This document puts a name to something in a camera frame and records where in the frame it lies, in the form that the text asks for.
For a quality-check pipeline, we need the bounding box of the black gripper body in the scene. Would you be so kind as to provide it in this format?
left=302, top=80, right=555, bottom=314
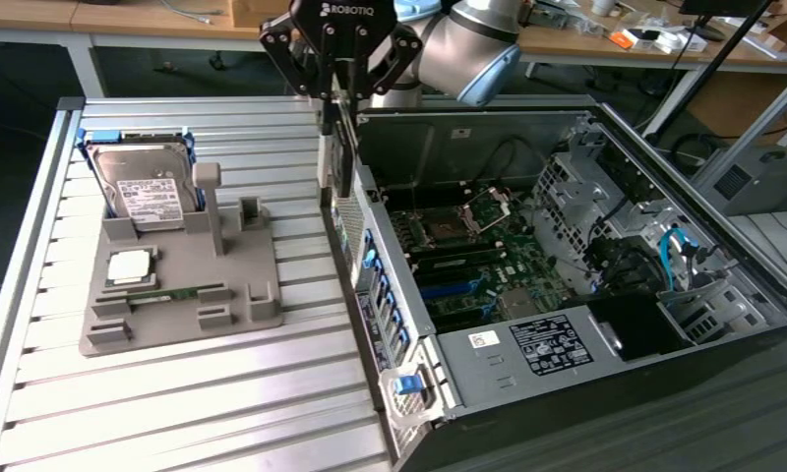
left=287, top=0, right=402, bottom=61

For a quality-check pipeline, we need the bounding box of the graphics card with metal bracket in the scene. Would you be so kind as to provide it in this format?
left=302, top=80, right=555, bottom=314
left=320, top=58, right=360, bottom=199

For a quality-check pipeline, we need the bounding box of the closed cardboard box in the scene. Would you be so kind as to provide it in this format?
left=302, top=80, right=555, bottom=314
left=228, top=0, right=294, bottom=29

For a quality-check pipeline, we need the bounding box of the grey metal device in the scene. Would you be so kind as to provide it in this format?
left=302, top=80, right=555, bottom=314
left=527, top=0, right=577, bottom=29

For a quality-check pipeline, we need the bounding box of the wooden desk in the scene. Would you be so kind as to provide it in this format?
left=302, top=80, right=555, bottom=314
left=516, top=0, right=787, bottom=78
left=0, top=0, right=372, bottom=98

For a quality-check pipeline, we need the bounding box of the open black PC case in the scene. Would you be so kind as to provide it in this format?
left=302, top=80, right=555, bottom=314
left=318, top=94, right=787, bottom=472

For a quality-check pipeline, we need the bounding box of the blue disk caddy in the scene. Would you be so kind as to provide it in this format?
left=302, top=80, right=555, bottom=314
left=75, top=126, right=201, bottom=220

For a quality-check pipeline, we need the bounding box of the silver hard disk drive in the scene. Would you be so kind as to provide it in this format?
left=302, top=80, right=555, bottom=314
left=91, top=145, right=193, bottom=233

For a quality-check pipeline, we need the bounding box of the metal socket cover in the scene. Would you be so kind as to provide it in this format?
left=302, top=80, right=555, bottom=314
left=462, top=189, right=516, bottom=235

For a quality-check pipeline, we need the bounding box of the small orange box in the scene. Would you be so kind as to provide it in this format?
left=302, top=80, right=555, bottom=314
left=609, top=28, right=662, bottom=50

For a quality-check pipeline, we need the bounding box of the CPU socket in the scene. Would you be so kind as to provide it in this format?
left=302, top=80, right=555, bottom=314
left=416, top=206, right=494, bottom=247

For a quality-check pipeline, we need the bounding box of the grey metal disk bay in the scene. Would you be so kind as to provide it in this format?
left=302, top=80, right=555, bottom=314
left=534, top=122, right=674, bottom=296

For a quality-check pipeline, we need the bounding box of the RAM stick with white label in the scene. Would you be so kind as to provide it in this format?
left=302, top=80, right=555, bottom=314
left=412, top=248, right=507, bottom=271

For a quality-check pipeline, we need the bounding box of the green motherboard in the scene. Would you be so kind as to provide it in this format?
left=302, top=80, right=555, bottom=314
left=386, top=194, right=586, bottom=330

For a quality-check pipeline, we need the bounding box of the small white box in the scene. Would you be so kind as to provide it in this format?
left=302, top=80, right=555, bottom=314
left=653, top=31, right=707, bottom=54

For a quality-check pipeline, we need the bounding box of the grey plastic parts rack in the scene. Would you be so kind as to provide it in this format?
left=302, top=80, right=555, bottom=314
left=80, top=161, right=287, bottom=358

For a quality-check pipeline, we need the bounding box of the blue expansion slot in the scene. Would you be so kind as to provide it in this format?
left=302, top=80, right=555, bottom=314
left=422, top=279, right=484, bottom=299

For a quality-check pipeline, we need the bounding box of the black monitor with stand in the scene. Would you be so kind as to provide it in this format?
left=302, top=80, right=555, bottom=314
left=678, top=0, right=777, bottom=43

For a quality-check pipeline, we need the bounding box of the silver CPU chip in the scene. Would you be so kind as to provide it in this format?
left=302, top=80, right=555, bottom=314
left=107, top=251, right=156, bottom=289

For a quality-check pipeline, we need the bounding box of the black slanted pole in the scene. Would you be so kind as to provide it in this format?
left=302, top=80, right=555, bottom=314
left=642, top=0, right=782, bottom=147

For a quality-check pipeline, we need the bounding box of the green RAM stick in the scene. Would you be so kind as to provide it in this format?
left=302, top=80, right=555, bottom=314
left=127, top=288, right=201, bottom=305

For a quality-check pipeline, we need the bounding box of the silver chipset heatsink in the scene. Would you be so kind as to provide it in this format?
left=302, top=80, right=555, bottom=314
left=498, top=288, right=546, bottom=319

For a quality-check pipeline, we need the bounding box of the grey computer tower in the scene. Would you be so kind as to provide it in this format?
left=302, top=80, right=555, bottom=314
left=691, top=145, right=787, bottom=217

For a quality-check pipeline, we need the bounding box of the grey power supply unit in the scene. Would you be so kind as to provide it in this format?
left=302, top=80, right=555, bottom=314
left=435, top=307, right=622, bottom=409

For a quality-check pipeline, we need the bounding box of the grey metal drive tray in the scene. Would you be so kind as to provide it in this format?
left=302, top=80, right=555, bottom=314
left=655, top=279, right=762, bottom=345

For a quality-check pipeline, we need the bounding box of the thin grey cable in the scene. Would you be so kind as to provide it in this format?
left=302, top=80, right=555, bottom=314
left=160, top=0, right=228, bottom=24

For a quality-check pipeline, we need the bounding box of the black wire loop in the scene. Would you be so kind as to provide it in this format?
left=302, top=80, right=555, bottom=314
left=482, top=136, right=547, bottom=186

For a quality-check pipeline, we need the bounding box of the black drive wire bundle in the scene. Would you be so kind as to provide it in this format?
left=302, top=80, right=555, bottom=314
left=581, top=230, right=665, bottom=296

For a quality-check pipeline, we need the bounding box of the light blue wire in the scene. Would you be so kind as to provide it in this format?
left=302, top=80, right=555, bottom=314
left=659, top=223, right=703, bottom=291

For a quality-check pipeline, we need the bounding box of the aluminium profile frame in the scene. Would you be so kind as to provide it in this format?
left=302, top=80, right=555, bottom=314
left=727, top=82, right=787, bottom=163

